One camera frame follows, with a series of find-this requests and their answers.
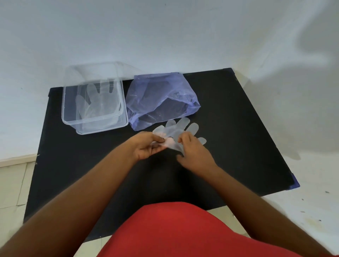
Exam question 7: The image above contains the person's right forearm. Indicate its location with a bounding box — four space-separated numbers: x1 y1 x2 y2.
203 166 335 257

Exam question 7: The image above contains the clear plastic container lid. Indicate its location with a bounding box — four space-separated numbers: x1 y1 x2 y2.
64 62 141 89

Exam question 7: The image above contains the clear plastic disposable glove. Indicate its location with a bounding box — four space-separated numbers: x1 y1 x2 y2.
152 117 207 154
75 80 122 120

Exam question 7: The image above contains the person's left forearm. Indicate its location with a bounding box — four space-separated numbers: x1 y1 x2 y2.
0 143 139 257

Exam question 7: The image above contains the clear plastic container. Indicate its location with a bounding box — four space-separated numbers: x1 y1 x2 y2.
61 79 129 135

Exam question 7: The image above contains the red shirt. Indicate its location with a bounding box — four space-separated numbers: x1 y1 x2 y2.
97 202 339 257

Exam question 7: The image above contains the person's left hand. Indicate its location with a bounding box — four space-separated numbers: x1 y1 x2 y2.
131 131 168 162

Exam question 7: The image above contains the purple plastic bag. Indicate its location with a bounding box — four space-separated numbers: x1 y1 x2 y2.
125 72 201 132

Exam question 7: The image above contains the person's right hand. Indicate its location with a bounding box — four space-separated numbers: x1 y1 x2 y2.
176 132 219 177

